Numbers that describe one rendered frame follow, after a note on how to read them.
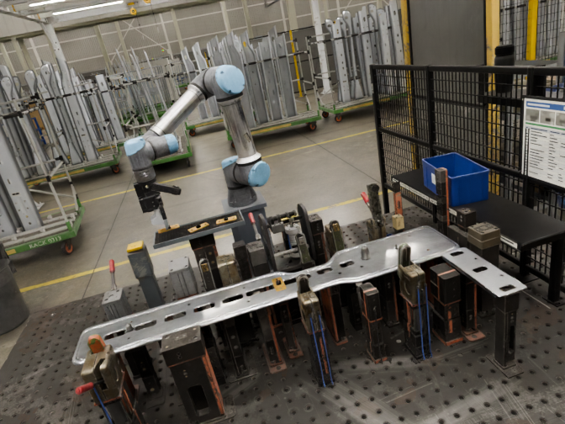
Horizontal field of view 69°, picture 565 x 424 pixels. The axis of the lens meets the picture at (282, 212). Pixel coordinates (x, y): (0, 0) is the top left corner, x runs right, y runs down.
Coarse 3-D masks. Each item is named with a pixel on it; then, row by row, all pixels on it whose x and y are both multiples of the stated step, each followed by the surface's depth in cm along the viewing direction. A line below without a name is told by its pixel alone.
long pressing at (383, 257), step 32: (352, 256) 156; (384, 256) 151; (416, 256) 147; (224, 288) 151; (256, 288) 148; (288, 288) 144; (320, 288) 141; (128, 320) 145; (160, 320) 141; (192, 320) 137; (224, 320) 136
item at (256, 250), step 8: (248, 248) 161; (256, 248) 159; (264, 248) 160; (248, 256) 164; (256, 256) 159; (264, 256) 160; (256, 264) 160; (264, 264) 161; (256, 272) 161; (264, 272) 162; (264, 288) 166; (272, 312) 170; (272, 320) 171; (280, 320) 172; (280, 328) 171
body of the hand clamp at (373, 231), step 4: (368, 220) 169; (368, 224) 168; (380, 224) 168; (384, 224) 165; (368, 228) 169; (372, 228) 165; (376, 228) 165; (380, 228) 166; (384, 228) 166; (368, 232) 171; (372, 232) 166; (376, 232) 166; (380, 232) 166; (384, 232) 167; (368, 236) 172; (372, 236) 167; (376, 236) 166; (380, 236) 167; (384, 236) 167; (368, 240) 173; (372, 240) 168
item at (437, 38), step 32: (416, 0) 357; (448, 0) 315; (480, 0) 283; (416, 32) 370; (448, 32) 324; (480, 32) 291; (416, 64) 384; (448, 64) 335; (416, 96) 397; (448, 96) 348; (448, 128) 360; (480, 128) 319
